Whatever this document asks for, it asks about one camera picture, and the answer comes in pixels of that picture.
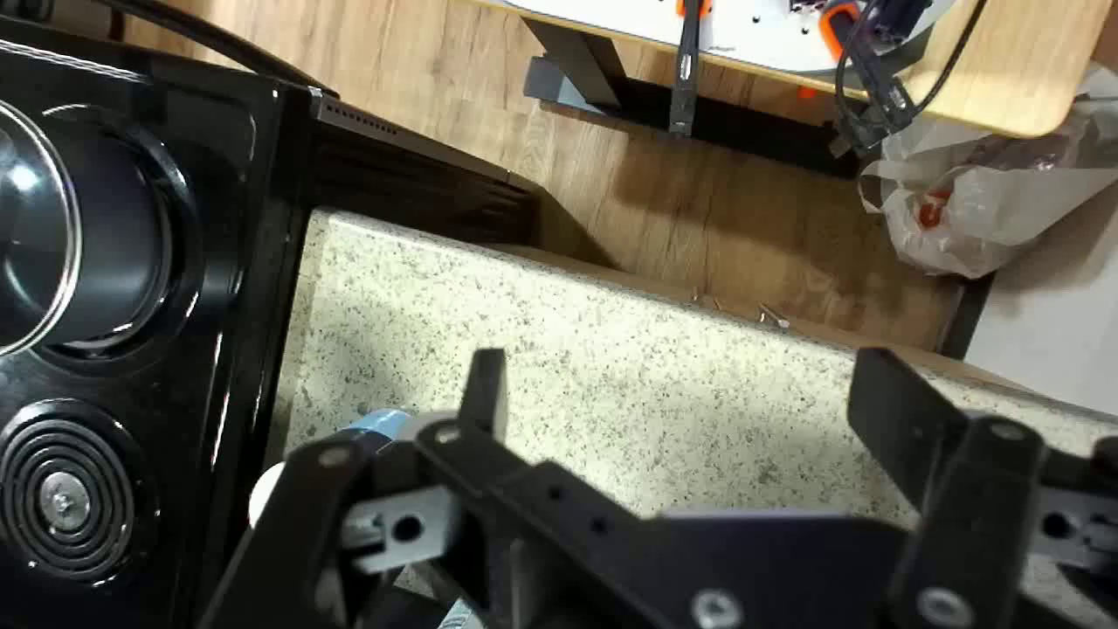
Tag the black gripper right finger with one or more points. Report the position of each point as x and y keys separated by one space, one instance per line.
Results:
x=902 y=420

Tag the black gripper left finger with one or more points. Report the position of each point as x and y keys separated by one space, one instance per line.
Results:
x=484 y=390

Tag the white lidded blue canister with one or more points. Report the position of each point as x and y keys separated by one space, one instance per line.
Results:
x=356 y=487

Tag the white plastic bag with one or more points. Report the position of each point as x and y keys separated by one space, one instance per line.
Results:
x=959 y=202

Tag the wooden table with tools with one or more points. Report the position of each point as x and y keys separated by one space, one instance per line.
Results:
x=996 y=65

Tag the black electric stove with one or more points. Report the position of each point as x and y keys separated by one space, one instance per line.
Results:
x=125 y=470

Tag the black pan with lid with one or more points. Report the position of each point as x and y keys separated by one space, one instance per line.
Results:
x=84 y=230

